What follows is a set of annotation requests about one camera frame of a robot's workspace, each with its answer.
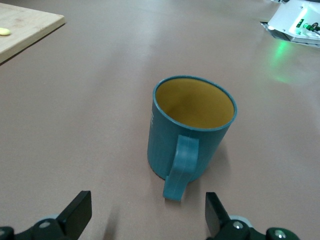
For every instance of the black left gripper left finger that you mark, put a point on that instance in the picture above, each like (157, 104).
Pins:
(70, 220)

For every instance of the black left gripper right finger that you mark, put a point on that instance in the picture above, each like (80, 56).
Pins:
(220, 225)

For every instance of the teal mug yellow inside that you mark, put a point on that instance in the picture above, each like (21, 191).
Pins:
(162, 142)

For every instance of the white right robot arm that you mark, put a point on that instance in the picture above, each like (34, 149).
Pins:
(287, 15)

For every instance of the yellow plastic fork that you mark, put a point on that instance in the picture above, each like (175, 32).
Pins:
(4, 31)

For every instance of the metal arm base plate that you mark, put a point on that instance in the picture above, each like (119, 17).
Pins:
(280, 35)

